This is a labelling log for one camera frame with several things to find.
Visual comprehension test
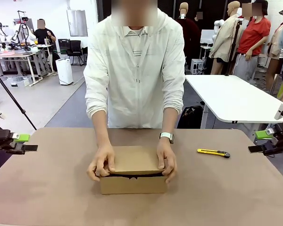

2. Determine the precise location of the person in white jacket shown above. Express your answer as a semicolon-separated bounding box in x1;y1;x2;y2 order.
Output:
83;0;186;129

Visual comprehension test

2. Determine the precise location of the yellow utility knife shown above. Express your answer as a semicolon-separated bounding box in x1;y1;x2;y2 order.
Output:
197;148;231;159

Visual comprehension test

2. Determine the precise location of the person's right hand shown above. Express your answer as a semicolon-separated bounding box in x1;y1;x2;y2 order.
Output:
86;143;116;182

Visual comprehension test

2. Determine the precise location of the background work desk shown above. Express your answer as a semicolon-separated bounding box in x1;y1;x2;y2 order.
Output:
0;44;54;87

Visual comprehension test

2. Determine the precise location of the person's left hand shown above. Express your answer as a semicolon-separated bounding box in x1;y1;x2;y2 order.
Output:
157;143;179;184

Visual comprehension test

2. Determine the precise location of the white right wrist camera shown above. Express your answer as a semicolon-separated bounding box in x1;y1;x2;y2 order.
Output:
274;100;283;121

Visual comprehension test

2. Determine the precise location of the black office chair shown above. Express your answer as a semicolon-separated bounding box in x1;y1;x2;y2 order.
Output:
67;40;85;66

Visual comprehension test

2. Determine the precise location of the white humanoid robot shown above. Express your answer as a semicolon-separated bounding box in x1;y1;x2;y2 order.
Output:
11;10;36;47

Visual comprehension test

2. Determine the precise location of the gray wall panel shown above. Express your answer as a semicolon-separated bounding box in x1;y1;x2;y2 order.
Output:
67;9;88;37

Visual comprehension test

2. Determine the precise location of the mannequin in maroon top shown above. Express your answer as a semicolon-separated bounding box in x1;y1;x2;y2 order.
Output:
175;2;201;69

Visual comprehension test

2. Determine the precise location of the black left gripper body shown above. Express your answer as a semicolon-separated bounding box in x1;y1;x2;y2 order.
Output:
0;126;14;151

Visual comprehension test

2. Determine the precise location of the mannequin in beige jacket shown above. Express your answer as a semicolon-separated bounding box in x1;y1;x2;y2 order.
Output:
208;1;241;75

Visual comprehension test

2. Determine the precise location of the white wristwatch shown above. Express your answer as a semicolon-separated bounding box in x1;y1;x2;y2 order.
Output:
158;132;175;145

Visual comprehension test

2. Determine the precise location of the mannequin in red T-shirt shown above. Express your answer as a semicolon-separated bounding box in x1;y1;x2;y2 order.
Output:
234;0;272;83

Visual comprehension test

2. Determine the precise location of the mannequin with bucket hat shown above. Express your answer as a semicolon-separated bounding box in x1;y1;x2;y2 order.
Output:
266;4;283;101

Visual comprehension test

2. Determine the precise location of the black bag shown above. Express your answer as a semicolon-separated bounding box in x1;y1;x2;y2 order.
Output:
180;105;205;129

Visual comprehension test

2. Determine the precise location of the white background table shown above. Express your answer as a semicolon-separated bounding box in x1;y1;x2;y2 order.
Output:
185;74;283;142

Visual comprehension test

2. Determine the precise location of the black stand pole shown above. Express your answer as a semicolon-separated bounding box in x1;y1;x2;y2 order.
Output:
225;18;241;76

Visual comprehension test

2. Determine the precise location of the brown cardboard box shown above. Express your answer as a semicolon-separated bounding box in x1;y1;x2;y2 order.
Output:
100;145;168;195

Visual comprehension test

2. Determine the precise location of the person's left forearm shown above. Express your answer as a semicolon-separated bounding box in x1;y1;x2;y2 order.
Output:
158;107;178;136

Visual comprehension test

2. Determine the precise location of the person's right forearm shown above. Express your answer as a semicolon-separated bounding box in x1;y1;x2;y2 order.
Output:
92;109;113;148

